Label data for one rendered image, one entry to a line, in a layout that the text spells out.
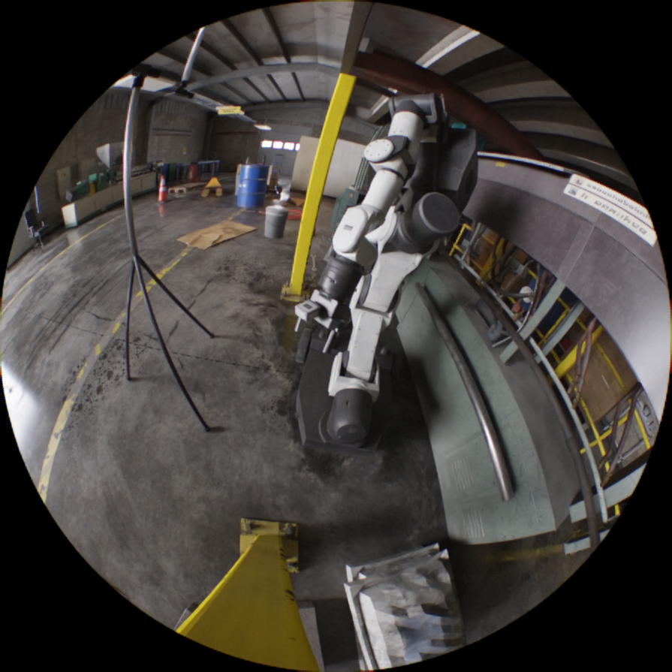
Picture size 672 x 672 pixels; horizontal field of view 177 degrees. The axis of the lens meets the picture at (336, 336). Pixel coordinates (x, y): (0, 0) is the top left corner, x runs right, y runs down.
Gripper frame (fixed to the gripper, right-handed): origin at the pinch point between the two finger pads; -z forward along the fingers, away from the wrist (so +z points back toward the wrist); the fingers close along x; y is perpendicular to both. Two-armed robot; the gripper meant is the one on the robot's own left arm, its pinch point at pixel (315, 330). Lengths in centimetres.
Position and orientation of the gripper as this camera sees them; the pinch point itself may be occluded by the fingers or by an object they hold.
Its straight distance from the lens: 54.8
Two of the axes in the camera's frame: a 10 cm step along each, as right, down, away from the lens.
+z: 4.2, -8.7, -2.6
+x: -7.3, -5.0, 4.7
